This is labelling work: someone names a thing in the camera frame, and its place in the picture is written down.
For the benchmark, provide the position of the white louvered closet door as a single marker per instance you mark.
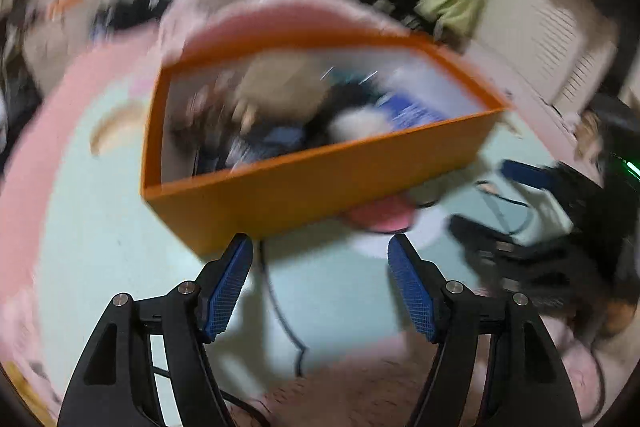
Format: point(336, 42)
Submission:
point(555, 37)

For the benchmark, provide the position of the orange cardboard box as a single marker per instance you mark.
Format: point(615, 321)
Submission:
point(325, 187)

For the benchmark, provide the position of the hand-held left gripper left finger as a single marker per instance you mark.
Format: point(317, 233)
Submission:
point(227, 289)

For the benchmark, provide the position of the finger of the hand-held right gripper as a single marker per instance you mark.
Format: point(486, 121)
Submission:
point(500, 247)
point(530, 176)

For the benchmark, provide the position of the brown fluffy scrunchie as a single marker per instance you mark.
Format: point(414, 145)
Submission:
point(285, 87)

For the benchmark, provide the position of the white fluffy scrunchie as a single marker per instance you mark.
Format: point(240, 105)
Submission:
point(360, 127)

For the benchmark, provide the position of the red cushion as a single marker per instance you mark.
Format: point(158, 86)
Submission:
point(280, 24)

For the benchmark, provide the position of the blue square tin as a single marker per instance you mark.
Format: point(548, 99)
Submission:
point(415, 112)

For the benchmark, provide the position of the mint green desktop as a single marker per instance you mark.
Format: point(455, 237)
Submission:
point(110, 232)

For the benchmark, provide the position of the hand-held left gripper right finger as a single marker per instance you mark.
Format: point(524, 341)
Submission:
point(412, 294)

